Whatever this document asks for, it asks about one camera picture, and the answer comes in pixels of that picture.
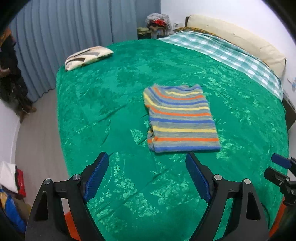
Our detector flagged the striped knit sweater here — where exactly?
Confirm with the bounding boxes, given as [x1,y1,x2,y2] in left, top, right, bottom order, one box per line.
[143,84,221,153]

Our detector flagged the stack of folded clothes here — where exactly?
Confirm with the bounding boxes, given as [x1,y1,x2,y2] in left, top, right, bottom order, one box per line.
[1,161,32,234]

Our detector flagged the pile of clothes on nightstand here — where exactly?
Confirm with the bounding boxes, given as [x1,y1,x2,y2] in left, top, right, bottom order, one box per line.
[137,13,174,40]

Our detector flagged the orange fuzzy blanket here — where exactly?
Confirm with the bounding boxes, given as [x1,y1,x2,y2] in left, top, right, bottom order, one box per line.
[65,198,286,240]

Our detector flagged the dark wooden nightstand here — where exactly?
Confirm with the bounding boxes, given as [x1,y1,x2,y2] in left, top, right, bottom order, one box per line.
[282,96,296,130]

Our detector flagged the teal checked sheet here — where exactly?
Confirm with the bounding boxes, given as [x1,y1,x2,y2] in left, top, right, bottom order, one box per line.
[160,31,283,100]

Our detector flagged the beige long pillow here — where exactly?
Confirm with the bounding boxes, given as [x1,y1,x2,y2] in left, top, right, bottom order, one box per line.
[185,15,287,78]

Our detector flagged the green bedspread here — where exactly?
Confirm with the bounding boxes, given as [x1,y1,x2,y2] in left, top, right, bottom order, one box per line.
[57,40,289,240]

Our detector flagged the patterned small pillow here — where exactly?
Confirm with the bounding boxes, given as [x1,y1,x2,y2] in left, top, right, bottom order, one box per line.
[64,46,113,71]

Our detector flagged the blue-grey curtain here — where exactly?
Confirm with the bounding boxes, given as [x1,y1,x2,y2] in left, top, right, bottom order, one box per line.
[10,0,161,102]

